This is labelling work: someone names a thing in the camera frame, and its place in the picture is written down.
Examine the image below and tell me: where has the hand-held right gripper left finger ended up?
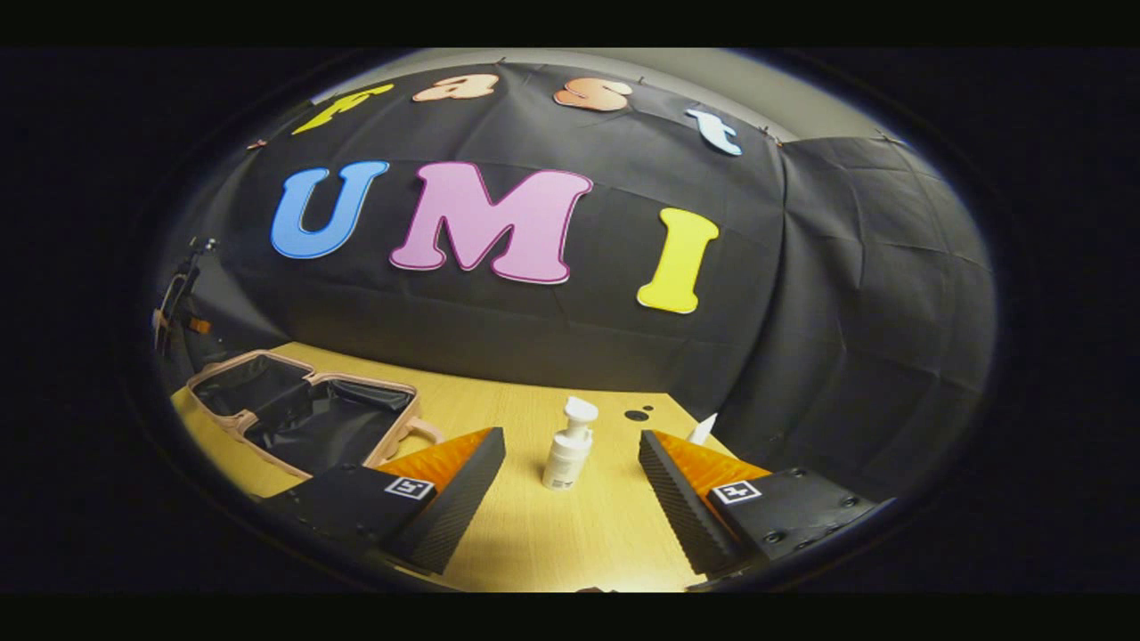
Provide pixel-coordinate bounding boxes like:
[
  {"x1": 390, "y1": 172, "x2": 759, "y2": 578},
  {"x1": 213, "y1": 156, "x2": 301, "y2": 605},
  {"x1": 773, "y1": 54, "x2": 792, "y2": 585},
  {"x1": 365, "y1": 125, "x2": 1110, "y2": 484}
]
[{"x1": 258, "y1": 426, "x2": 507, "y2": 575}]

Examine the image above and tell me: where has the black backdrop cloth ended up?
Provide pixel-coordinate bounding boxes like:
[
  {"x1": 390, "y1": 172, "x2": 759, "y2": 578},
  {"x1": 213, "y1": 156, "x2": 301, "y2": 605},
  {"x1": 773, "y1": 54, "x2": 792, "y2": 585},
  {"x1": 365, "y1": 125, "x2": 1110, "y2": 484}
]
[{"x1": 156, "y1": 61, "x2": 997, "y2": 499}]

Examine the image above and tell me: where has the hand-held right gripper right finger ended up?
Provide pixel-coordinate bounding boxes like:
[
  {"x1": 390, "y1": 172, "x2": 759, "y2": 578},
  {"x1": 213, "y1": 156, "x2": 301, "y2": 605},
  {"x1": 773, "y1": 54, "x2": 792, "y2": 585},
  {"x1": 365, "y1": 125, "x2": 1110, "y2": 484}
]
[{"x1": 639, "y1": 430, "x2": 896, "y2": 578}]

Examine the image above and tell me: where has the white pump bottle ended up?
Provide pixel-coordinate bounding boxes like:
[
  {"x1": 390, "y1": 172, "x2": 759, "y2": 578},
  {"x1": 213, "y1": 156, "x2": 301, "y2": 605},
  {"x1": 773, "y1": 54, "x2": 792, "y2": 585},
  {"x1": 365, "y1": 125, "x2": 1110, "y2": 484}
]
[{"x1": 542, "y1": 396, "x2": 600, "y2": 491}]

